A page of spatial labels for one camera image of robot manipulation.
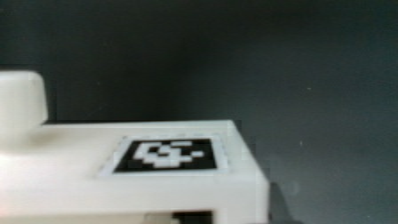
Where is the white drawer with knob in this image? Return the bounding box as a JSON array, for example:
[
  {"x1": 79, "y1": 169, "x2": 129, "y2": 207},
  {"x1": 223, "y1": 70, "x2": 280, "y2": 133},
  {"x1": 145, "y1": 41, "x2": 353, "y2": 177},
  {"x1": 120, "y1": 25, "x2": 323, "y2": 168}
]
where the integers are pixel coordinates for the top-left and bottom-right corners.
[{"x1": 0, "y1": 71, "x2": 269, "y2": 224}]

